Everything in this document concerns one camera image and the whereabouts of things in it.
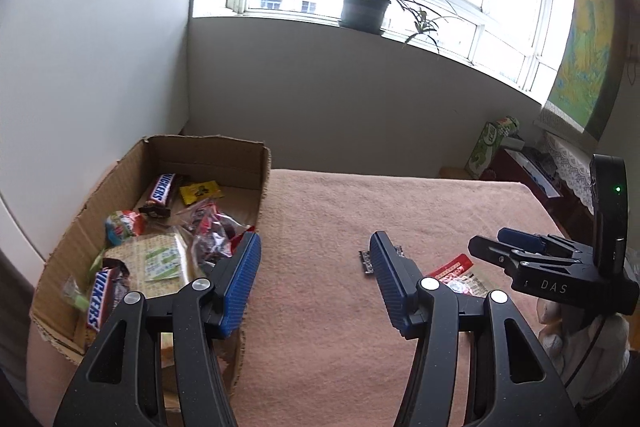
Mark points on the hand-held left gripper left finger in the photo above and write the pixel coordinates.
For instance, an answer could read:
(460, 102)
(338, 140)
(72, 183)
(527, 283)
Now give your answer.
(245, 282)

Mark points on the clear packet of brown snack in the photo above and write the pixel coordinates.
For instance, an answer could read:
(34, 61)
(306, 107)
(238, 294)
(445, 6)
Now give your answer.
(215, 237)

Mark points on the white wardrobe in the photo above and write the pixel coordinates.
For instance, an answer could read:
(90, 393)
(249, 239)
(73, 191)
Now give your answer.
(90, 57)

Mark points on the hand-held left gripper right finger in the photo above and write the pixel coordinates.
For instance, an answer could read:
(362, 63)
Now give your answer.
(387, 282)

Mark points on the pale cracker packet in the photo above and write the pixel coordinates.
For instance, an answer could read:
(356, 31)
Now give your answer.
(155, 262)

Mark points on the small light green packet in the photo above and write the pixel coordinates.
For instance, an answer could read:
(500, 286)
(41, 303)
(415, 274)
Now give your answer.
(82, 292)

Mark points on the potted spider plant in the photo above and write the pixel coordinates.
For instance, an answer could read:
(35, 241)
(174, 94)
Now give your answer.
(365, 9)

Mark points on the small grey box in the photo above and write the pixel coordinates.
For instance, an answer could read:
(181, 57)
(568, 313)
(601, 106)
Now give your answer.
(514, 143)

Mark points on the green carton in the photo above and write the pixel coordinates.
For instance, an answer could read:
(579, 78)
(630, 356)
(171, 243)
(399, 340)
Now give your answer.
(487, 147)

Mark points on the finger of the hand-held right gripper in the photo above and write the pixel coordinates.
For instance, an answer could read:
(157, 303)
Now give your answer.
(517, 238)
(500, 254)

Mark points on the dark red cabinet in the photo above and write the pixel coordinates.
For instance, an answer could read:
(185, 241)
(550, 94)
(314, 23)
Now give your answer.
(530, 202)

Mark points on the white lace cloth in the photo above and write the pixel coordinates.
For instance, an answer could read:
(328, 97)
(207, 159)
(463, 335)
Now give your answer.
(570, 167)

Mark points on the person's right hand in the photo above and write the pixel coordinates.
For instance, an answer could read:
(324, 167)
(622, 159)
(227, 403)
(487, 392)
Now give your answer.
(552, 322)

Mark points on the yellow candy packet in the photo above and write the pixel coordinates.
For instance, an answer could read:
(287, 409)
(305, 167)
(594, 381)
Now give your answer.
(200, 193)

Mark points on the brown cardboard box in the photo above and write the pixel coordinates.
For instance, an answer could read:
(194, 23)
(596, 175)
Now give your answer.
(210, 157)

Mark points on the wall map poster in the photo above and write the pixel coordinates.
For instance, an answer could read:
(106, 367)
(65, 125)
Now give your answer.
(585, 47)

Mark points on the red and green candy packet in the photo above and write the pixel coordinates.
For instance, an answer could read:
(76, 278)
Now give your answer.
(122, 229)

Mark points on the red white nut packet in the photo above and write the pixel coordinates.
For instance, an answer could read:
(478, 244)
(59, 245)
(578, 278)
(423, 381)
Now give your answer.
(472, 286)

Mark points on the person's right forearm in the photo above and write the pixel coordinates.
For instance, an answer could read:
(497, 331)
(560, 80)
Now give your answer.
(612, 352)

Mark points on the red snack packet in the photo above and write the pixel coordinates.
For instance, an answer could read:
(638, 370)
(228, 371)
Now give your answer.
(452, 267)

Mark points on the small grey foil packet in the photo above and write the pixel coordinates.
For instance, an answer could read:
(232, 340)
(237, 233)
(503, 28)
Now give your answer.
(366, 263)

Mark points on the brown chocolate bar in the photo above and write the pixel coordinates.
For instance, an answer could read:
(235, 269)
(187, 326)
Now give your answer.
(165, 189)
(102, 302)

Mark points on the white paper sheet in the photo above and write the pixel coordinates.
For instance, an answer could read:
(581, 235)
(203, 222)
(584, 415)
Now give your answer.
(537, 172)

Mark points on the small wooden stool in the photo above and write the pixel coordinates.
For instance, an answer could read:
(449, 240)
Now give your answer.
(455, 173)

